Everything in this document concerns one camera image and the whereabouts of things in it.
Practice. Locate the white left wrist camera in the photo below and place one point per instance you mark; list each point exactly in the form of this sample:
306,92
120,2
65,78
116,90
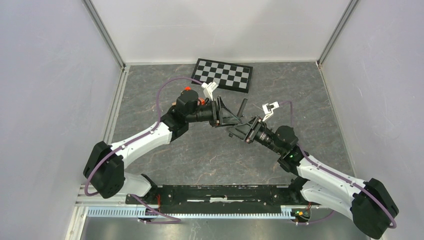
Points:
208,89

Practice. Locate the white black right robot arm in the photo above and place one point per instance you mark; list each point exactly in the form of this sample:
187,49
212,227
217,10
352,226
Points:
366,202

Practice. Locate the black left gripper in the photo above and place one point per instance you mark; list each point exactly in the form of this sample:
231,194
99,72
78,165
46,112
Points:
221,116

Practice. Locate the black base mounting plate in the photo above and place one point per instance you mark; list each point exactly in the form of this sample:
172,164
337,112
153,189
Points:
224,199

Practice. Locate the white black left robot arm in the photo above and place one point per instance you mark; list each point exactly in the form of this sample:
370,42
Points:
105,168

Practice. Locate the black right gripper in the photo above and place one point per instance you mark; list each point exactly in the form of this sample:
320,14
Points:
245,131

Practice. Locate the black white checkerboard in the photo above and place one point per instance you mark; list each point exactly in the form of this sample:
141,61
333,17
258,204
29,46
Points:
228,76

